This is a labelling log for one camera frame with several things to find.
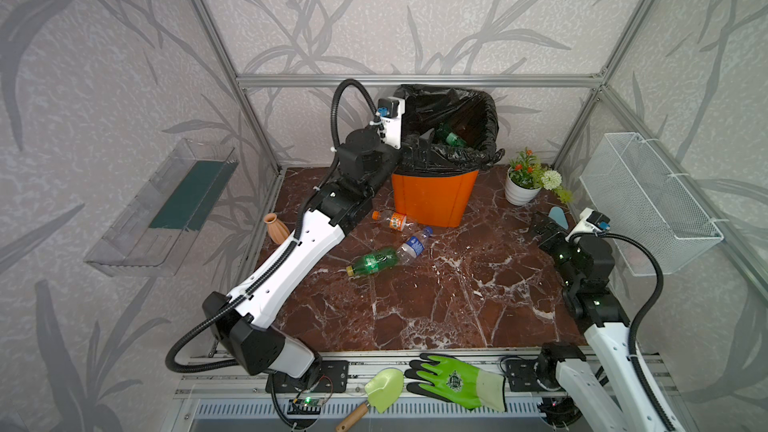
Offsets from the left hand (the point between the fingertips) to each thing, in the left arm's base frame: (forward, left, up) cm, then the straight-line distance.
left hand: (419, 116), depth 63 cm
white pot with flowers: (+15, -39, -35) cm, 54 cm away
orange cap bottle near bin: (+2, +5, -44) cm, 45 cm away
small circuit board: (-48, +27, -50) cm, 74 cm away
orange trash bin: (+5, -8, -36) cm, 37 cm away
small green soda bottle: (+20, -12, -23) cm, 32 cm away
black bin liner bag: (+27, -15, -24) cm, 39 cm away
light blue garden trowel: (+7, -51, -45) cm, 69 cm away
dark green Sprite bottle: (-13, +12, -44) cm, 47 cm away
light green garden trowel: (-44, +7, -48) cm, 66 cm away
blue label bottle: (-7, -1, -45) cm, 45 cm away
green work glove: (-43, -8, -46) cm, 63 cm away
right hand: (-8, -34, -23) cm, 42 cm away
